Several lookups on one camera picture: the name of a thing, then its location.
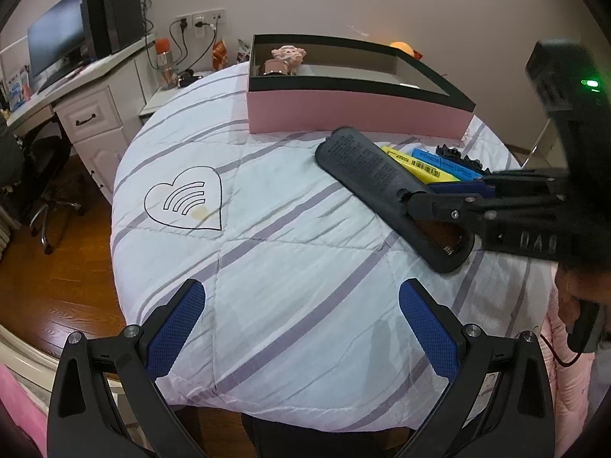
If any orange snack bag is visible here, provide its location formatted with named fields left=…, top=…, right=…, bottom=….
left=211, top=39, right=229, bottom=71

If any orange-lid glass bottle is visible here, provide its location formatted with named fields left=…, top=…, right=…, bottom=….
left=154, top=38, right=177, bottom=89

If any person's right hand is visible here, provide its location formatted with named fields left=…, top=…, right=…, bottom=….
left=555, top=266, right=611, bottom=331

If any black cylindrical bluetooth speaker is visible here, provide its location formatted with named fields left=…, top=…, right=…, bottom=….
left=177, top=68, right=201, bottom=88

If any white striped quilt cover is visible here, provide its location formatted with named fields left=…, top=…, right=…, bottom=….
left=111, top=65, right=553, bottom=432

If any pink pig-eared doll figure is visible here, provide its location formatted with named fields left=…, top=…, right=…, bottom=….
left=272, top=45, right=307, bottom=76

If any black pc tower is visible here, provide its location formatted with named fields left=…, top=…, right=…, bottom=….
left=81, top=0, right=145, bottom=61

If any white wall power outlet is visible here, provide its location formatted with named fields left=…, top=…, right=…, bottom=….
left=176, top=8, right=227, bottom=39

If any low black white cabinet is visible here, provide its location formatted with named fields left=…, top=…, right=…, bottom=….
left=139, top=87, right=186, bottom=119

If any black tv remote control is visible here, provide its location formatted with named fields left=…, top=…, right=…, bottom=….
left=315, top=126, right=474, bottom=274

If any black computer monitor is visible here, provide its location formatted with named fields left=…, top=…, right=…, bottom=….
left=27, top=0, right=90, bottom=92

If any orange octopus plush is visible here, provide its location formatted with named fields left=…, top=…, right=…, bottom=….
left=390, top=42, right=420, bottom=60

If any white computer desk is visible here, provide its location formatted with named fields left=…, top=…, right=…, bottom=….
left=7, top=35, right=158, bottom=202

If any blue highlighter marker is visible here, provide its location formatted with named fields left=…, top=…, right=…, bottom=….
left=412, top=148, right=483, bottom=181

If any black office chair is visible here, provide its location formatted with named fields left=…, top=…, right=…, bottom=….
left=1, top=120, right=85, bottom=254

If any rose gold metal canister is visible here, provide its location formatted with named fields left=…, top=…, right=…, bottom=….
left=261, top=59, right=290, bottom=76

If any yellow highlighter marker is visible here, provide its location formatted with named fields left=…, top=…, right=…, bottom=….
left=382, top=147, right=459, bottom=184

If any pink bedding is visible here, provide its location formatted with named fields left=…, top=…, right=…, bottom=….
left=1, top=365, right=48, bottom=457

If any pink black tray box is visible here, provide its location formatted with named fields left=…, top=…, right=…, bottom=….
left=246, top=34, right=475, bottom=140

